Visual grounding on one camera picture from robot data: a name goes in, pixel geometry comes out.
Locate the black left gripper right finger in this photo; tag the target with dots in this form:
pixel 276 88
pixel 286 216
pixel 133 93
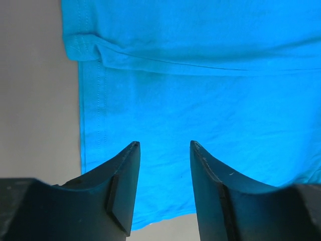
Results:
pixel 232 206

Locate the blue t shirt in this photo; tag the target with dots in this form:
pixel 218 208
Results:
pixel 242 78

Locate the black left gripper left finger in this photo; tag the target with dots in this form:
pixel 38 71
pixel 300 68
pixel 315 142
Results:
pixel 95 206

